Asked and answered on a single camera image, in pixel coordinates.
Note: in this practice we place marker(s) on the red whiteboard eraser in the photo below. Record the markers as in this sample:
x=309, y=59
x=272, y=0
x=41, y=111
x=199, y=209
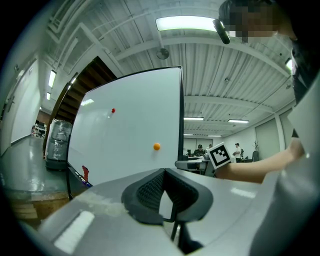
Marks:
x=85, y=172

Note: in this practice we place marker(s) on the dark wooden staircase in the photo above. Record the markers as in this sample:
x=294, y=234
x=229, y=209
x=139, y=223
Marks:
x=95, y=72

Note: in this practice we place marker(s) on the plastic-wrapped pallet stack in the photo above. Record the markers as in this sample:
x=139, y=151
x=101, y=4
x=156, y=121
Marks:
x=57, y=145

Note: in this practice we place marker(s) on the blue marker pen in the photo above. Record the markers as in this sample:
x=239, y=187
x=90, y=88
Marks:
x=87, y=183

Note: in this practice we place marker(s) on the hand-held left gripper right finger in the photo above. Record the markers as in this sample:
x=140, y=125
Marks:
x=225, y=207

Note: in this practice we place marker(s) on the round ceiling fixture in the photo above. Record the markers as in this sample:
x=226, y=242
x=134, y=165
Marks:
x=162, y=53

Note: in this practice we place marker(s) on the person's right forearm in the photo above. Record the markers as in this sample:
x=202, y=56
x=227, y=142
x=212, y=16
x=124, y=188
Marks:
x=255, y=170

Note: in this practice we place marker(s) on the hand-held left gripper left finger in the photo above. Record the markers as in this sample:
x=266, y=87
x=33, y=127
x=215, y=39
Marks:
x=105, y=225

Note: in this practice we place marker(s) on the person's head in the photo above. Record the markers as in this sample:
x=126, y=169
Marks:
x=262, y=20

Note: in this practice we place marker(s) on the person's black clothing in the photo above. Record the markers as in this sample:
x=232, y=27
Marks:
x=305, y=70

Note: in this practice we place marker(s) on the orange round magnet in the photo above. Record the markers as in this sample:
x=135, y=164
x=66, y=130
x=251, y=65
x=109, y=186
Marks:
x=156, y=146

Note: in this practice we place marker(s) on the ceiling light panel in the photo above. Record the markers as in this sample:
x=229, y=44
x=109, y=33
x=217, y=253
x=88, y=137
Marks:
x=238, y=121
x=186, y=23
x=193, y=118
x=52, y=78

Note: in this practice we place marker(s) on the black head-worn camera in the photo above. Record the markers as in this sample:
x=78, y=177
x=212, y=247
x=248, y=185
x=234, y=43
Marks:
x=222, y=32

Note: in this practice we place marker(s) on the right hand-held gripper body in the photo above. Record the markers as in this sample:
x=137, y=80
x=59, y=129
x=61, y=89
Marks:
x=219, y=156

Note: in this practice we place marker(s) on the white whiteboard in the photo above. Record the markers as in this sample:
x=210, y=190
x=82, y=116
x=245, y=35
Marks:
x=130, y=120

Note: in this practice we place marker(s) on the white shelf rack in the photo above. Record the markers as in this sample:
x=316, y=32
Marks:
x=38, y=128

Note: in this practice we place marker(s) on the wooden pallet bench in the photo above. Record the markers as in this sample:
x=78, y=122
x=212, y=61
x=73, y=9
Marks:
x=37, y=207

